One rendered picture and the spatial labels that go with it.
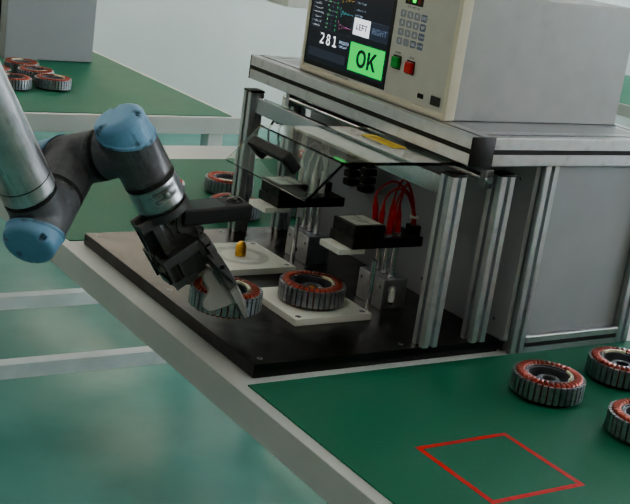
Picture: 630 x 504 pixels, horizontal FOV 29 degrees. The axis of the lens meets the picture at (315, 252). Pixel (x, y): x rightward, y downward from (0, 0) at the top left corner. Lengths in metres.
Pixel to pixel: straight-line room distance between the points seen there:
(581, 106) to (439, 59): 0.31
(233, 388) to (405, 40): 0.66
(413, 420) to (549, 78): 0.66
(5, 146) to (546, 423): 0.85
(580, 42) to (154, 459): 1.63
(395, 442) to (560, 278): 0.56
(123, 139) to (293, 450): 0.48
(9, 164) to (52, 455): 1.65
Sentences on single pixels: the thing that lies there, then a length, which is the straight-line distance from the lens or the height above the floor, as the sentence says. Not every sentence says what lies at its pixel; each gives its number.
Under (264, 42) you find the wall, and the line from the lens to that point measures 7.42.
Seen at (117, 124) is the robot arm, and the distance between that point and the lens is 1.67.
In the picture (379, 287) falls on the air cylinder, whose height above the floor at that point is 0.81.
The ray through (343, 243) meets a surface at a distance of 2.02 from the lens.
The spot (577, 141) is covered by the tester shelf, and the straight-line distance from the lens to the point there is 2.00.
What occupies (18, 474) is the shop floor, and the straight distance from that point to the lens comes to 3.06.
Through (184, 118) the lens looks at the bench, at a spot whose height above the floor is 0.74.
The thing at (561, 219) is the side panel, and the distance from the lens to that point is 2.04.
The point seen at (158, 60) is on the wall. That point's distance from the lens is 7.11.
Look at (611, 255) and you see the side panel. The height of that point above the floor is 0.91.
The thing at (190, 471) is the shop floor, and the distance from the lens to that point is 3.14.
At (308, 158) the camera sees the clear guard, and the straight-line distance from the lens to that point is 1.82.
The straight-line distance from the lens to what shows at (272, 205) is 2.21.
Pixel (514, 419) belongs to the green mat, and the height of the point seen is 0.75.
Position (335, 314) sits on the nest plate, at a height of 0.78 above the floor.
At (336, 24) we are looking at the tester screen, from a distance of 2.20.
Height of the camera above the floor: 1.43
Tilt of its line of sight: 16 degrees down
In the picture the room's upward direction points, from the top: 8 degrees clockwise
